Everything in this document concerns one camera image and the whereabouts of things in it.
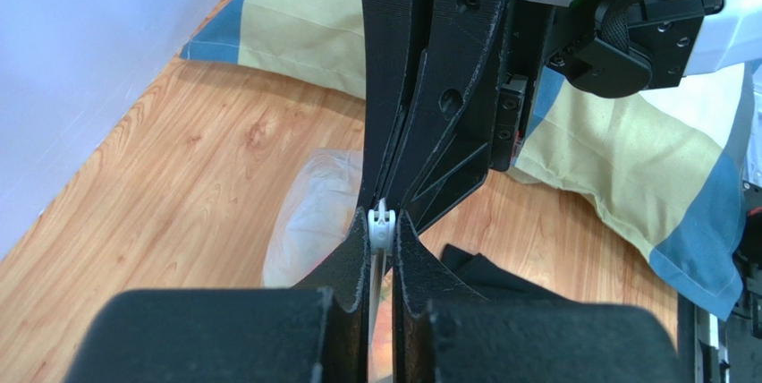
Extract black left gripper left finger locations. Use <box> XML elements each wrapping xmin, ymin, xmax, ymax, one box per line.
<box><xmin>65</xmin><ymin>209</ymin><xmax>371</xmax><ymax>382</ymax></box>

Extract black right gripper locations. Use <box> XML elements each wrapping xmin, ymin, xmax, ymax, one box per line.
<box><xmin>384</xmin><ymin>0</ymin><xmax>724</xmax><ymax>233</ymax></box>

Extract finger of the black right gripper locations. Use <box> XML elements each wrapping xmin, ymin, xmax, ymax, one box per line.
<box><xmin>358</xmin><ymin>0</ymin><xmax>423</xmax><ymax>207</ymax></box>

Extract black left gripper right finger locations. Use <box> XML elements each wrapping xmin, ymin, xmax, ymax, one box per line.
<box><xmin>394</xmin><ymin>212</ymin><xmax>685</xmax><ymax>382</ymax></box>

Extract clear zip top bag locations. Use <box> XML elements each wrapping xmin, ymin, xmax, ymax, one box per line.
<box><xmin>261</xmin><ymin>147</ymin><xmax>397</xmax><ymax>383</ymax></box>

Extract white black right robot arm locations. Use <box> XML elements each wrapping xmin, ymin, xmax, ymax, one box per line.
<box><xmin>358</xmin><ymin>0</ymin><xmax>761</xmax><ymax>231</ymax></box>

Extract fake peach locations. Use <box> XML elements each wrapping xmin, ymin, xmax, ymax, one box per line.
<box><xmin>368</xmin><ymin>300</ymin><xmax>394</xmax><ymax>382</ymax></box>

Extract folded black cloth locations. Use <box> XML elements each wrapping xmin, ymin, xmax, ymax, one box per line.
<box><xmin>440</xmin><ymin>244</ymin><xmax>565</xmax><ymax>301</ymax></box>

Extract blue beige checked pillow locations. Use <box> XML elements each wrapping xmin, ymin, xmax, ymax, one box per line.
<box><xmin>181</xmin><ymin>0</ymin><xmax>755</xmax><ymax>318</ymax></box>

